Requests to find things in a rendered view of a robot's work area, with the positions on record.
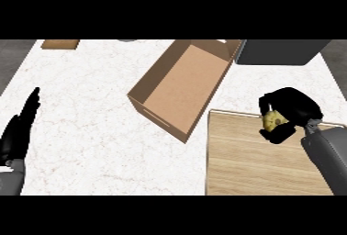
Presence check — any open cardboard box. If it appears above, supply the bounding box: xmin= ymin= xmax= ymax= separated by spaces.
xmin=126 ymin=39 xmax=245 ymax=144

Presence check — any pale wooden tray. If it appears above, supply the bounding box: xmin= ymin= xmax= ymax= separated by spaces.
xmin=205 ymin=109 xmax=347 ymax=196

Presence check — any dark grey appliance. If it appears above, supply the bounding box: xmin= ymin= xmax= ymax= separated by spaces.
xmin=235 ymin=39 xmax=334 ymax=66

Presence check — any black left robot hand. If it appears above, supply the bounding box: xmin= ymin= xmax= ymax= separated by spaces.
xmin=0 ymin=86 xmax=41 ymax=167

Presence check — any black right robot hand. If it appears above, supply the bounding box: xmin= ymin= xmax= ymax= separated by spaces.
xmin=257 ymin=86 xmax=325 ymax=145

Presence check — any yellow squash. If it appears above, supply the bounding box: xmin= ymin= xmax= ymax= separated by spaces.
xmin=261 ymin=109 xmax=290 ymax=133

